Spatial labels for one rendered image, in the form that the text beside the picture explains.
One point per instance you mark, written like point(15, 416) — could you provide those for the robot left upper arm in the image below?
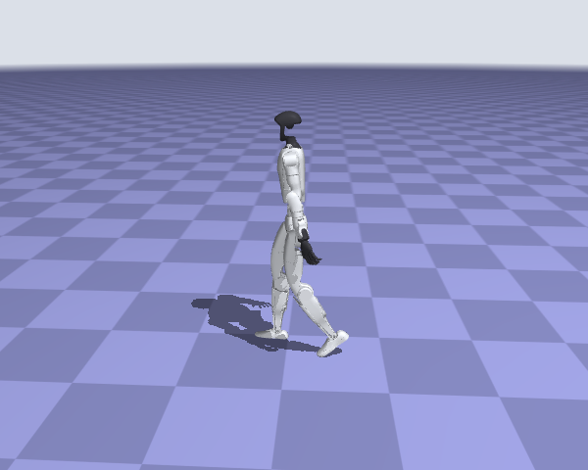
point(291, 165)

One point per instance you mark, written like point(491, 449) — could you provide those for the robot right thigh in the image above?
point(276, 260)

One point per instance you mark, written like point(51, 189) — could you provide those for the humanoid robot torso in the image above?
point(285, 188)

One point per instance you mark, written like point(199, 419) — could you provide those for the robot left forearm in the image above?
point(296, 210)

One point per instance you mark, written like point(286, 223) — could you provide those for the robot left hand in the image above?
point(306, 249)

